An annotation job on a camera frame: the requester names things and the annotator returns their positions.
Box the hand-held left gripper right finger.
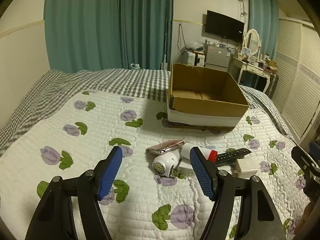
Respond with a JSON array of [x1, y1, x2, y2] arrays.
[[189, 147, 288, 240]]

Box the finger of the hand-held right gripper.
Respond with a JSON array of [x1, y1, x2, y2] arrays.
[[291, 145, 320, 202], [309, 141, 320, 157]]

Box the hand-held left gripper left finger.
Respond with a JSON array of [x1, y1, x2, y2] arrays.
[[25, 145, 123, 240]]

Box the white bottle with red cap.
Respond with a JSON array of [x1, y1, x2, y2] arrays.
[[180, 143, 219, 162]]

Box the black remote control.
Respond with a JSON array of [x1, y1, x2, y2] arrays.
[[214, 148, 252, 167]]

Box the white cube power adapter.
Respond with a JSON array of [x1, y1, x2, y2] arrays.
[[233, 158, 259, 178]]

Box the brown cardboard box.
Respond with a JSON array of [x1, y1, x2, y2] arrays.
[[167, 63, 250, 132]]

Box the white floral quilt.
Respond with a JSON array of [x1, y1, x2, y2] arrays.
[[0, 90, 308, 240]]

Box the dark suitcase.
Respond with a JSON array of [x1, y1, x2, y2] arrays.
[[265, 73, 279, 98]]

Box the white louvered wardrobe doors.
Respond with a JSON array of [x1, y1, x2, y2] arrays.
[[271, 17, 320, 138]]

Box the brown box on dresser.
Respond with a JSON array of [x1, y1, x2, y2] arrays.
[[264, 59, 278, 73]]

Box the grey checked bedsheet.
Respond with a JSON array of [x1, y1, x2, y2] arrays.
[[0, 69, 300, 155]]

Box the white dressing table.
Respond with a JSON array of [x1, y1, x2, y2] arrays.
[[228, 54, 273, 93]]

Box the white printer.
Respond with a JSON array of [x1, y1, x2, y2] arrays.
[[184, 50, 206, 67]]

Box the grey mini fridge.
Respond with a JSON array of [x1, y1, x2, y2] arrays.
[[204, 42, 234, 71]]

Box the white oval vanity mirror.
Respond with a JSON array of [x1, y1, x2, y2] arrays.
[[243, 28, 262, 57]]

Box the white pole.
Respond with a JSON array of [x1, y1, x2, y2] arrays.
[[163, 17, 168, 69]]

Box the narrow green curtain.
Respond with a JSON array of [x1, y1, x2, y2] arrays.
[[247, 0, 280, 61]]

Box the wide green curtain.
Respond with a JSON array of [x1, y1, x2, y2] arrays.
[[44, 0, 174, 73]]

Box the hanging black cable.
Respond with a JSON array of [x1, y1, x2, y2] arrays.
[[177, 23, 187, 53]]

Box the black wall television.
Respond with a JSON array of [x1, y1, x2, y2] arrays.
[[205, 10, 245, 44]]

